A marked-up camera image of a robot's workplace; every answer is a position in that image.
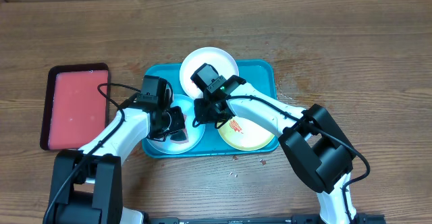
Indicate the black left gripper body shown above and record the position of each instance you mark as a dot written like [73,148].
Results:
[172,121]

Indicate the dark green bow-shaped sponge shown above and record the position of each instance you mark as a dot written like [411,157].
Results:
[179,137]

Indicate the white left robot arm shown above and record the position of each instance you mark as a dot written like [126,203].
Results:
[86,184]

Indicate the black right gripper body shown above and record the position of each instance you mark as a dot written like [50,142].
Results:
[212,115]

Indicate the teal plastic tray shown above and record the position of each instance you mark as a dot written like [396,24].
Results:
[255,71]

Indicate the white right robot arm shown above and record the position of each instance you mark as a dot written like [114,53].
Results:
[318,151]

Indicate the yellow plate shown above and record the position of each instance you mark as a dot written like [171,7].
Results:
[243,134]

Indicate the light blue plate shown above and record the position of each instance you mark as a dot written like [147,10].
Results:
[157,149]

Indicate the white plate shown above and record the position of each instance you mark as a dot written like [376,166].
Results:
[222,61]

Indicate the dark red tray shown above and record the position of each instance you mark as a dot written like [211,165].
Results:
[74,112]

